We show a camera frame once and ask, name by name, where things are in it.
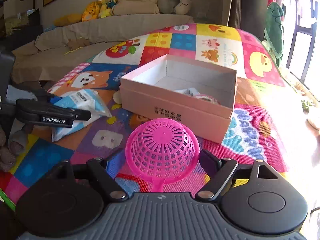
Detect small yellow duck plush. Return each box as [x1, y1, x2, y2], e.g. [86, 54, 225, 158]
[97, 0, 110, 18]

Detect brown plush toy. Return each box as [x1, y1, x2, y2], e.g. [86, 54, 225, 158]
[67, 38, 91, 51]

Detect beige sofa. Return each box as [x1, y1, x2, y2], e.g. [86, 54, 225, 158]
[11, 13, 195, 83]

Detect pink plastic strainer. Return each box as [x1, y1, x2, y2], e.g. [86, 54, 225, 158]
[125, 118, 201, 193]

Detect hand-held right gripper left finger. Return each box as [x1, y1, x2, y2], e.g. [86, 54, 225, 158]
[54, 157, 127, 202]

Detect black window frame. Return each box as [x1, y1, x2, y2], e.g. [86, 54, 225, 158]
[285, 0, 320, 80]

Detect items inside box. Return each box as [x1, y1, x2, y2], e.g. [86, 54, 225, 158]
[193, 93, 221, 105]

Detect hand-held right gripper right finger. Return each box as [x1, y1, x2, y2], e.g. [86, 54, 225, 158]
[196, 149, 278, 202]

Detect long yellow plush toy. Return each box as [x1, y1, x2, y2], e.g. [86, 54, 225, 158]
[53, 14, 83, 27]

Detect colourful cartoon play mat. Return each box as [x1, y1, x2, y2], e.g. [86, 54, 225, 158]
[0, 22, 292, 207]

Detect dark furniture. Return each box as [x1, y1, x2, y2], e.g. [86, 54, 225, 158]
[0, 0, 42, 47]

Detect white bear plush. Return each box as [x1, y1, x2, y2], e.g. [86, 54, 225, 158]
[174, 0, 192, 15]

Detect pink cardboard box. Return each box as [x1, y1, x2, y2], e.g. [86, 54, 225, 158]
[119, 54, 237, 144]

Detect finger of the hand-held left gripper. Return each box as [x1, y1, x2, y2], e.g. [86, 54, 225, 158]
[24, 88, 57, 103]
[15, 98, 92, 129]

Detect brown fuzzy cloth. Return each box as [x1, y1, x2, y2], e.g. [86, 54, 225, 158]
[0, 125, 33, 172]

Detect grey neck pillow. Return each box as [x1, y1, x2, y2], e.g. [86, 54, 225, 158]
[157, 0, 182, 14]

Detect green printed towel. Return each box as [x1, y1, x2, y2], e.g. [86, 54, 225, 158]
[262, 2, 286, 67]

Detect yellow round plush toy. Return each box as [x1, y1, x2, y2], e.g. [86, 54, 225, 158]
[81, 1, 101, 22]

